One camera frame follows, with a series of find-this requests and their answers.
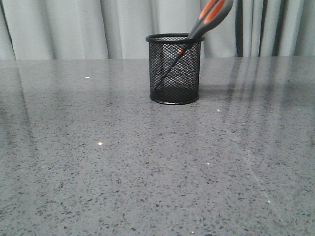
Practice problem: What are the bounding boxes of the black mesh pen bucket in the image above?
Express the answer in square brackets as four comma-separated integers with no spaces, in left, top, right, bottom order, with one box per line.
[146,33,204,105]

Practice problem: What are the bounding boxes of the light grey curtain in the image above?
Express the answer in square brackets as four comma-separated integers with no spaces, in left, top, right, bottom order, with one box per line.
[0,0,315,60]

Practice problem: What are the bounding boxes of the grey orange handled scissors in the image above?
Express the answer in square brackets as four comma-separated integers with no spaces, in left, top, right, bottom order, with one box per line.
[155,0,234,89]

